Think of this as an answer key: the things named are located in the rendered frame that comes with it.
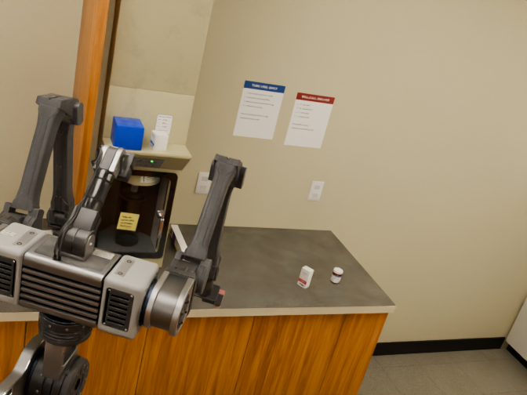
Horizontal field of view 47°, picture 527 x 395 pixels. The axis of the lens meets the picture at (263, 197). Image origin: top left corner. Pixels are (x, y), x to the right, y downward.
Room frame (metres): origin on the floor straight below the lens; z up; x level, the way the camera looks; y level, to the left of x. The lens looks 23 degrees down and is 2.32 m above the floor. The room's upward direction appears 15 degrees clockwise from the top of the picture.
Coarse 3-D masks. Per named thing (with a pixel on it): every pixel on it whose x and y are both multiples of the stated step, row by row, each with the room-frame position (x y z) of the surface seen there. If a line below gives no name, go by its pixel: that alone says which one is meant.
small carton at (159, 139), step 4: (152, 132) 2.12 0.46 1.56; (156, 132) 2.11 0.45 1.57; (160, 132) 2.12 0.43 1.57; (164, 132) 2.13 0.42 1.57; (152, 136) 2.11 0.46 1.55; (156, 136) 2.08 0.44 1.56; (160, 136) 2.09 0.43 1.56; (164, 136) 2.10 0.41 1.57; (168, 136) 2.11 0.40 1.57; (152, 140) 2.10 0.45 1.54; (156, 140) 2.08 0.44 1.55; (160, 140) 2.09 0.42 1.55; (164, 140) 2.10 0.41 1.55; (152, 144) 2.10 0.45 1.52; (156, 144) 2.09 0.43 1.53; (160, 144) 2.09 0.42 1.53; (164, 144) 2.10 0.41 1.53; (152, 148) 2.09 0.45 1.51; (156, 148) 2.09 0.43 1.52; (160, 148) 2.10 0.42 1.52; (164, 148) 2.10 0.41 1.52
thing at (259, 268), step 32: (224, 256) 2.45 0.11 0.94; (256, 256) 2.53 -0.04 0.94; (288, 256) 2.61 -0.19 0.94; (320, 256) 2.70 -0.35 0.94; (352, 256) 2.79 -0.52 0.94; (224, 288) 2.18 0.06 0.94; (256, 288) 2.25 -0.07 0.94; (288, 288) 2.31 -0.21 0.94; (320, 288) 2.39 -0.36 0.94; (352, 288) 2.46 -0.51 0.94; (0, 320) 1.68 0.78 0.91; (32, 320) 1.72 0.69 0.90
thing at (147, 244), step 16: (144, 176) 2.15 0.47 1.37; (160, 176) 2.18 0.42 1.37; (176, 176) 2.20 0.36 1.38; (112, 192) 2.10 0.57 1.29; (128, 192) 2.13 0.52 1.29; (144, 192) 2.15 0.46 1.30; (160, 192) 2.18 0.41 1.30; (112, 208) 2.10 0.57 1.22; (128, 208) 2.13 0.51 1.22; (144, 208) 2.16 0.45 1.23; (160, 208) 2.19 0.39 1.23; (112, 224) 2.11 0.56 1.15; (144, 224) 2.16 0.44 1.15; (96, 240) 2.08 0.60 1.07; (112, 240) 2.11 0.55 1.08; (128, 240) 2.14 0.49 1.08; (144, 240) 2.17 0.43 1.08; (160, 240) 2.20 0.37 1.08; (144, 256) 2.17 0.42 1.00; (160, 256) 2.20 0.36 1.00
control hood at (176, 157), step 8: (104, 144) 2.02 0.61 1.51; (144, 144) 2.11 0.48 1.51; (168, 144) 2.18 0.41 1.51; (176, 144) 2.20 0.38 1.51; (136, 152) 2.03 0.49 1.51; (144, 152) 2.04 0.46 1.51; (152, 152) 2.06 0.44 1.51; (160, 152) 2.08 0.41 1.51; (168, 152) 2.10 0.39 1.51; (176, 152) 2.12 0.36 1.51; (184, 152) 2.14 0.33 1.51; (168, 160) 2.10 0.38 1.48; (176, 160) 2.11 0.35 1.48; (184, 160) 2.12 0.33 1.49; (152, 168) 2.14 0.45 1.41; (160, 168) 2.15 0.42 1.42; (168, 168) 2.16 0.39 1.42; (176, 168) 2.17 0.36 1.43
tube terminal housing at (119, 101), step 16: (112, 96) 2.09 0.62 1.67; (128, 96) 2.11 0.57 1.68; (144, 96) 2.14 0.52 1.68; (160, 96) 2.16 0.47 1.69; (176, 96) 2.19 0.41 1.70; (192, 96) 2.22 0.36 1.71; (112, 112) 2.09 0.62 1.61; (128, 112) 2.12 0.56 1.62; (144, 112) 2.14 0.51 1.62; (160, 112) 2.17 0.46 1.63; (176, 112) 2.20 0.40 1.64; (144, 128) 2.15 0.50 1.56; (176, 128) 2.20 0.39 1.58
